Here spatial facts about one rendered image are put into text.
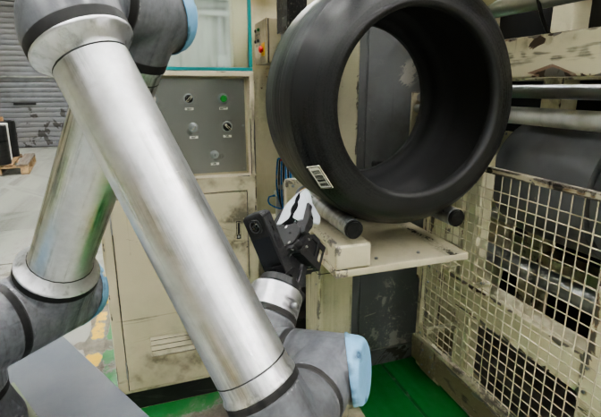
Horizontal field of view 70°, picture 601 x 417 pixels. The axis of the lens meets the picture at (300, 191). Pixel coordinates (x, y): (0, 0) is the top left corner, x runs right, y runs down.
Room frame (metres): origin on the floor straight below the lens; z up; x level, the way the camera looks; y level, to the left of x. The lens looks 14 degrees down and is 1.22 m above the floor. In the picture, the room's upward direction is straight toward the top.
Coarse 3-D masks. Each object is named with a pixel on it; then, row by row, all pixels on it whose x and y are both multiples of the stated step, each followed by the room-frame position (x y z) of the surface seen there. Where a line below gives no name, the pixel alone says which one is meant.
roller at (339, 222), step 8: (312, 192) 1.18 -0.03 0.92; (312, 200) 1.13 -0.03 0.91; (320, 200) 1.10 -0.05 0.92; (320, 208) 1.07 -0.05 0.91; (328, 208) 1.03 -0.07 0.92; (336, 208) 1.02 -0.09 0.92; (320, 216) 1.08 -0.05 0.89; (328, 216) 1.01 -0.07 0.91; (336, 216) 0.98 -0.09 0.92; (344, 216) 0.96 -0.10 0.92; (336, 224) 0.96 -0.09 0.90; (344, 224) 0.93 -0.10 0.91; (352, 224) 0.92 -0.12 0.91; (360, 224) 0.93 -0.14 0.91; (344, 232) 0.92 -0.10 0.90; (352, 232) 0.92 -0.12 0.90; (360, 232) 0.93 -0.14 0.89
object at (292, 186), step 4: (284, 180) 1.25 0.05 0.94; (288, 180) 1.24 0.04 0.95; (292, 180) 1.24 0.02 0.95; (296, 180) 1.24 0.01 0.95; (284, 184) 1.24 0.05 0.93; (288, 184) 1.23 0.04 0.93; (292, 184) 1.24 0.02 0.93; (296, 184) 1.24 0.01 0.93; (300, 184) 1.25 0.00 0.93; (284, 188) 1.24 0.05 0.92; (288, 188) 1.23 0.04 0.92; (292, 188) 1.24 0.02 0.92; (296, 188) 1.24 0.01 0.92; (300, 188) 1.24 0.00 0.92; (284, 192) 1.24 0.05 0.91; (288, 192) 1.23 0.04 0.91; (292, 192) 1.24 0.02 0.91; (296, 192) 1.24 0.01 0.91; (284, 196) 1.24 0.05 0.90; (288, 196) 1.23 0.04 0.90; (292, 196) 1.24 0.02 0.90; (284, 200) 1.24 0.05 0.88; (288, 200) 1.23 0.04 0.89; (284, 204) 1.24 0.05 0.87
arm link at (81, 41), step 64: (64, 0) 0.47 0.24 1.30; (128, 0) 0.56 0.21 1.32; (64, 64) 0.47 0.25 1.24; (128, 64) 0.49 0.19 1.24; (128, 128) 0.45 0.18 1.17; (128, 192) 0.43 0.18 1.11; (192, 192) 0.45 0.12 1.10; (192, 256) 0.41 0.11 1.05; (192, 320) 0.40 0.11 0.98; (256, 320) 0.41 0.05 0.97; (256, 384) 0.38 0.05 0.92; (320, 384) 0.44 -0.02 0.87
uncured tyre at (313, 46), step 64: (320, 0) 1.00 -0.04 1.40; (384, 0) 0.91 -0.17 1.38; (448, 0) 0.96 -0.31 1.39; (320, 64) 0.88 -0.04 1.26; (448, 64) 1.26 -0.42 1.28; (320, 128) 0.87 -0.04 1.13; (448, 128) 1.25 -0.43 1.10; (320, 192) 0.93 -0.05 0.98; (384, 192) 0.92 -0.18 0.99; (448, 192) 0.97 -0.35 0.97
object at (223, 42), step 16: (208, 0) 1.54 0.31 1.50; (224, 0) 1.55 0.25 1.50; (240, 0) 1.57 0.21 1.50; (208, 16) 1.54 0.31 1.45; (224, 16) 1.55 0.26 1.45; (240, 16) 1.57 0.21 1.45; (208, 32) 1.53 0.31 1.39; (224, 32) 1.55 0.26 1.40; (240, 32) 1.57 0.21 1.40; (192, 48) 1.52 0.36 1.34; (208, 48) 1.53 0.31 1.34; (224, 48) 1.55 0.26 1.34; (240, 48) 1.57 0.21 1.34; (176, 64) 1.50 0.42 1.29; (192, 64) 1.52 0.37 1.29; (208, 64) 1.53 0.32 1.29; (224, 64) 1.55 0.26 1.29; (240, 64) 1.57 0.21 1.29
